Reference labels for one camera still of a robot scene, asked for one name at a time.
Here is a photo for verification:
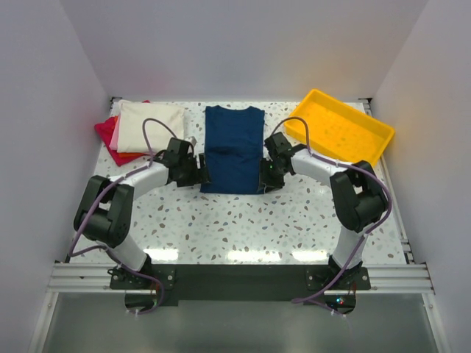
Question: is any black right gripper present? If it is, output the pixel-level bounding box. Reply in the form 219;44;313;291
256;157;288;193

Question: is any blue Mickey t-shirt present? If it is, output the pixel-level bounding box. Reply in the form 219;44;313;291
200;105;265;195

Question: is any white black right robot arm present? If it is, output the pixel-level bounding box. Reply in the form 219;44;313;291
258;132;391;289

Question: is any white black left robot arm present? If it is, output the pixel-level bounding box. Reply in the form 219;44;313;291
68;138;210;288

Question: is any yellow plastic tray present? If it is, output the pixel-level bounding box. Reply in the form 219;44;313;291
284;89;394;165

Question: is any cream folded t-shirt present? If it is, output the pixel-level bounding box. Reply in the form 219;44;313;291
116;100;185;154

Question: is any pink folded t-shirt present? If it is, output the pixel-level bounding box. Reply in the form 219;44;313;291
109;115;120;151

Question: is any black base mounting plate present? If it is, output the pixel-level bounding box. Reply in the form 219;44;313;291
108;263;372;313

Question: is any red folded t-shirt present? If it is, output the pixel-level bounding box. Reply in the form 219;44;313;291
94;111;146;167

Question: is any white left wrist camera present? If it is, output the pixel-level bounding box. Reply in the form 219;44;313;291
185;136;197;146

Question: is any aluminium frame rail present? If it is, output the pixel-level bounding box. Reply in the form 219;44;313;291
47;263;434;295

